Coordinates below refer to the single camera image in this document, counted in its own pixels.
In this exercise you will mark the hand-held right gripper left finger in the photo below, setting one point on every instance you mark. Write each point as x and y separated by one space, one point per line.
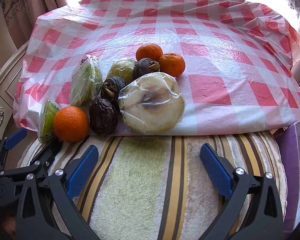
82 170

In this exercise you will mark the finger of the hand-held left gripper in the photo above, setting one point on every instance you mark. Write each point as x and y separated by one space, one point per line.
43 158
15 135

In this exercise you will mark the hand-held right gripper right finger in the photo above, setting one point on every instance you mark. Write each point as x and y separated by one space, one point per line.
215 172

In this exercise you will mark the purple cardboard box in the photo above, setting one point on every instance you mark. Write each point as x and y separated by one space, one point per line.
287 167

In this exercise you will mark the green pastry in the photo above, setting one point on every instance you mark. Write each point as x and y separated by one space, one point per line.
86 85

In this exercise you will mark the dark wrinkled passion fruit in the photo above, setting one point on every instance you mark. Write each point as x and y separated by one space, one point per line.
102 117
113 86

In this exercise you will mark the plastic-wrapped kiwi half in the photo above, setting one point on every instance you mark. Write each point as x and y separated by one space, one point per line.
48 121

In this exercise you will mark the orange mandarin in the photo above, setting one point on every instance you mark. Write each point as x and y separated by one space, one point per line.
149 52
70 123
171 64

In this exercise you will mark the cream carved cabinet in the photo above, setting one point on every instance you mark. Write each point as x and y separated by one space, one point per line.
2 92

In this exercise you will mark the small plastic-wrapped green fruit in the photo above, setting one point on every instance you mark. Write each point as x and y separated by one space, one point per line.
121 71

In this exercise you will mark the dark round wrapped snack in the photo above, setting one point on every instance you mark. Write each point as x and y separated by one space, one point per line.
146 67

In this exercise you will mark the red checkered plastic tablecloth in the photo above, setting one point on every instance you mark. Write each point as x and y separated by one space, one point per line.
202 42

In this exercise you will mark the embroidered brown curtain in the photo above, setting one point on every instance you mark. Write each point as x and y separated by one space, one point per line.
27 5

